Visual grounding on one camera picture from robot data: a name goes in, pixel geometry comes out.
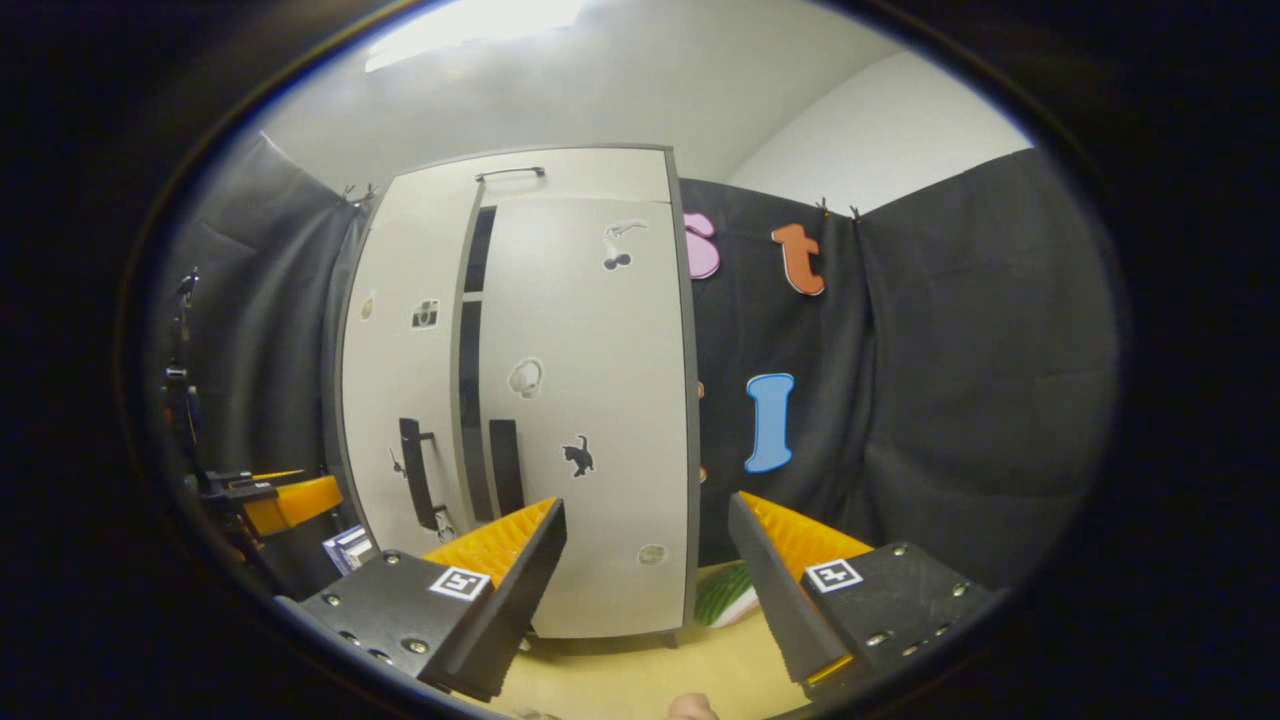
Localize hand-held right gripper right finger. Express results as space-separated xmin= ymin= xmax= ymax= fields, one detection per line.
xmin=727 ymin=490 xmax=993 ymax=699

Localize white grey cabinet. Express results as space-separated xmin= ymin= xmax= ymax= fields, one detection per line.
xmin=328 ymin=143 xmax=703 ymax=651

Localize white cabinet door camera sticker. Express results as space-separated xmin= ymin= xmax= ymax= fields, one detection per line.
xmin=339 ymin=178 xmax=485 ymax=563

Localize white and blue packet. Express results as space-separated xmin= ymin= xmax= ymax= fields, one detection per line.
xmin=321 ymin=524 xmax=377 ymax=577

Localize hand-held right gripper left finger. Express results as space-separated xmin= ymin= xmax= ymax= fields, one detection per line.
xmin=275 ymin=498 xmax=568 ymax=703

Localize black door handle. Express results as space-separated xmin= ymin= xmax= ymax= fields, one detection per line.
xmin=397 ymin=417 xmax=443 ymax=532

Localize white cabinet door cat sticker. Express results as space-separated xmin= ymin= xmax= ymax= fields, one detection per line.
xmin=478 ymin=194 xmax=700 ymax=641

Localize white cabinet drawer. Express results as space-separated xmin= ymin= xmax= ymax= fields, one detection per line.
xmin=384 ymin=147 xmax=675 ymax=207

